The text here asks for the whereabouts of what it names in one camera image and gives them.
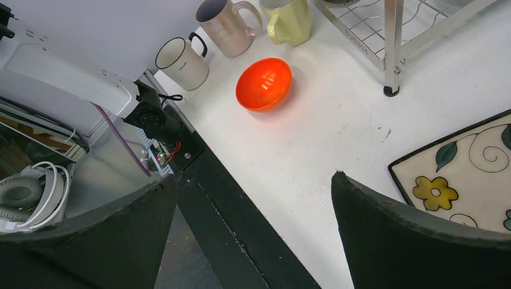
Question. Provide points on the stainless steel dish rack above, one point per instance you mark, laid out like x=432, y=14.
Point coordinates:
x=387, y=32

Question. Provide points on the white headphones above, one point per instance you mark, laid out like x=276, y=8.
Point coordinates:
x=34, y=197

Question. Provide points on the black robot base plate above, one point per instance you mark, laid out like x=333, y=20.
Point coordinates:
x=243, y=249

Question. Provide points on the translucent pink glass mug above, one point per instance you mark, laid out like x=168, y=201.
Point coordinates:
x=225, y=26

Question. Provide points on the small clear glass cup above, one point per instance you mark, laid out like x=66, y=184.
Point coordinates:
x=177, y=60

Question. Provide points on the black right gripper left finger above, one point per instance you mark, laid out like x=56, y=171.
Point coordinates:
x=117, y=245

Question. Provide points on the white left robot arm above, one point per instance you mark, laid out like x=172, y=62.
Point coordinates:
x=30, y=60

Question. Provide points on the orange plastic bowl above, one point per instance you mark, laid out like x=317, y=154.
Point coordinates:
x=265, y=85

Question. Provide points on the square flower pattern plate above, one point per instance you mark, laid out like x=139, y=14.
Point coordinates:
x=463, y=177

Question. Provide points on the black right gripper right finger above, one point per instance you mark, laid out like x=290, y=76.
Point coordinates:
x=389, y=244

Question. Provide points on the pale yellow ceramic mug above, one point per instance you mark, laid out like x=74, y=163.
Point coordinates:
x=288, y=21

